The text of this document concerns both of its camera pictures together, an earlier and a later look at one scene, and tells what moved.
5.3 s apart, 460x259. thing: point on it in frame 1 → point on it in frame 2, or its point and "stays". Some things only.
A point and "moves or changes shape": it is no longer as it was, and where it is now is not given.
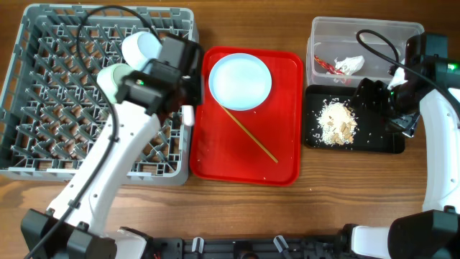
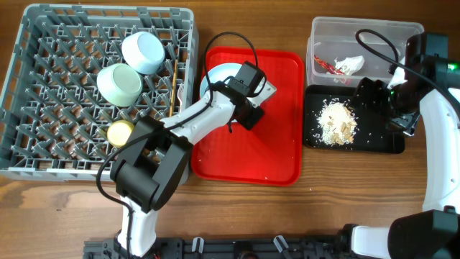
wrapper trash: x=350 y=65 stays
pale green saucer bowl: x=108 y=76 stays
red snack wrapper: x=330 y=69 stays
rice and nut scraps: x=337 y=121 stays
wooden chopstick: x=270 y=155 moves or changes shape
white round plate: x=240 y=82 moves or changes shape
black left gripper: x=197 y=83 → x=249 y=122
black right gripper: x=405 y=124 stays
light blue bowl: x=139 y=48 stays
